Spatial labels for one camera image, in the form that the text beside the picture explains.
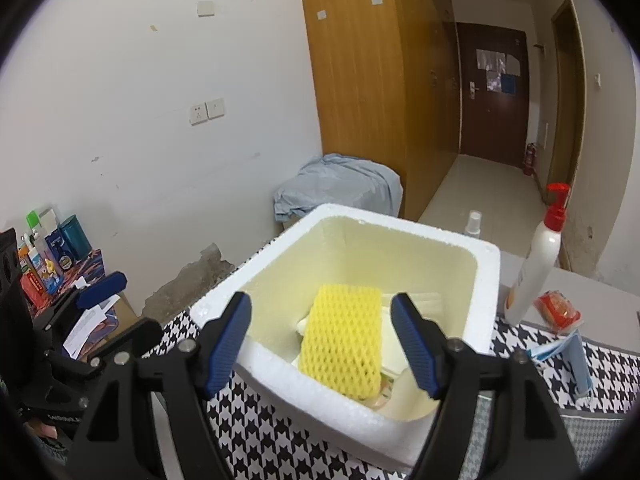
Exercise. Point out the white paper slip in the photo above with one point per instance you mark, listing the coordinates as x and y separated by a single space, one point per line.
90 325

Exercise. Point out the white wall switch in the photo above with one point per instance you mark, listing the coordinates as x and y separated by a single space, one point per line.
215 108

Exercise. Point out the yellow foam net sleeve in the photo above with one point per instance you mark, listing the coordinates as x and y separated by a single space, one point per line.
340 340

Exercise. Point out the teal cylindrical can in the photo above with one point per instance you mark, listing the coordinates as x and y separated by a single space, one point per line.
76 235

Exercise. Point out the houndstooth tablecloth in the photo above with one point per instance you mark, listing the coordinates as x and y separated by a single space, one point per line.
280 435

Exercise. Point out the blue face mask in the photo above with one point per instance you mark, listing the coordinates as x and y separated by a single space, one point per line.
575 365

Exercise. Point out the white foam box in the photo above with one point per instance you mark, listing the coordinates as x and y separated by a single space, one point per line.
350 240

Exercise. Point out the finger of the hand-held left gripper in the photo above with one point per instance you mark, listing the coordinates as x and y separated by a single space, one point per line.
102 287
127 335

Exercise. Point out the dark blue patterned box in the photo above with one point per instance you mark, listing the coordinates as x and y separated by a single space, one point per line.
95 265

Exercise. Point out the dark brown door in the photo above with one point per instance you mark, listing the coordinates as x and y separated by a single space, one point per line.
492 120

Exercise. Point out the pale blue cloth pile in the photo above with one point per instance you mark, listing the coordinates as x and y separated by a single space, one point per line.
340 180

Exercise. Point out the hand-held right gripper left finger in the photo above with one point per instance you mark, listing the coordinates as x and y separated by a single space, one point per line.
230 345

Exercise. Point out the white wall socket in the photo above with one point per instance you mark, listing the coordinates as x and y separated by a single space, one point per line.
198 114

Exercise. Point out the paper notices on door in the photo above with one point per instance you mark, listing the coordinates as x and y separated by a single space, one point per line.
497 67

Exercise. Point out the white box green top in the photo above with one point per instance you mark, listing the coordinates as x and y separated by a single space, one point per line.
42 220

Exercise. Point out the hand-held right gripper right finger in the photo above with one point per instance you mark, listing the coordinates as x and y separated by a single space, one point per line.
415 345

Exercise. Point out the wooden wardrobe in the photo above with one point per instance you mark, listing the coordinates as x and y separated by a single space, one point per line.
370 85

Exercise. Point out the red fire extinguisher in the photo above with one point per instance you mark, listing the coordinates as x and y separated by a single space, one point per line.
529 160

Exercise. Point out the white wall plate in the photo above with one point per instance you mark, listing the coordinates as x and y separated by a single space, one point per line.
205 8

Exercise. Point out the small clear spray bottle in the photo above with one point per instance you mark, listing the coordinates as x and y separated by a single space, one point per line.
472 225

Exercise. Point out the wooden door frame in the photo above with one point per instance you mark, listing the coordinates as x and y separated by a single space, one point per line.
575 110

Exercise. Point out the red snack packet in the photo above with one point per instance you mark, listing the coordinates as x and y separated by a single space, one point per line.
557 310

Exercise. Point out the white lotion bottle red pump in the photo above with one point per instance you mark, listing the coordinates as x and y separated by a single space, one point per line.
537 265

